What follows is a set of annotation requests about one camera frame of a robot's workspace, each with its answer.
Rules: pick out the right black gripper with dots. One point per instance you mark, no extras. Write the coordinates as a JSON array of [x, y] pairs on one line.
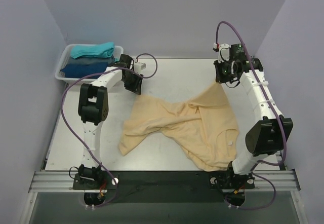
[[222, 73]]

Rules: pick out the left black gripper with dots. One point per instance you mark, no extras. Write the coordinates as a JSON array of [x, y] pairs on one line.
[[132, 81]]

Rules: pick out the cream yellow t shirt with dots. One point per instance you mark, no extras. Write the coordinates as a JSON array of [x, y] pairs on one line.
[[205, 127]]

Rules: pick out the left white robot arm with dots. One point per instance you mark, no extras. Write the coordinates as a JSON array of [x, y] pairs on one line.
[[93, 110]]

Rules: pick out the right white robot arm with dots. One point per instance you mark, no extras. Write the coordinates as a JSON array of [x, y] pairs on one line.
[[271, 130]]

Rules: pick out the grey folded t shirt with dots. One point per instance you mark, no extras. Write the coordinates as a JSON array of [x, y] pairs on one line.
[[91, 60]]

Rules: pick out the teal folded t shirt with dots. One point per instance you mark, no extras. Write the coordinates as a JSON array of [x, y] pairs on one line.
[[102, 51]]

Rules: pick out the white plastic basket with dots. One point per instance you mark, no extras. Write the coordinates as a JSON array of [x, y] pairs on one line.
[[63, 61]]

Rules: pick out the dark blue folded t shirt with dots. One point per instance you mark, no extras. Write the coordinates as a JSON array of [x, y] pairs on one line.
[[78, 71]]

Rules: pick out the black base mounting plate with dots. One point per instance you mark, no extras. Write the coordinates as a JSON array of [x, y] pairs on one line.
[[164, 187]]

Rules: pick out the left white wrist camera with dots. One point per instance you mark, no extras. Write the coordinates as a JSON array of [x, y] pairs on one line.
[[138, 67]]

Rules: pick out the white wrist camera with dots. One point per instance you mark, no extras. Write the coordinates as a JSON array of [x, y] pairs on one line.
[[138, 67], [218, 47]]

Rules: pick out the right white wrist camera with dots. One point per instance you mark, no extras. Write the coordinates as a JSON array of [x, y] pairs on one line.
[[218, 47]]

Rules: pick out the aluminium front rail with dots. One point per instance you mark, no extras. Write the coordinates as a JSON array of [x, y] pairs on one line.
[[60, 182]]

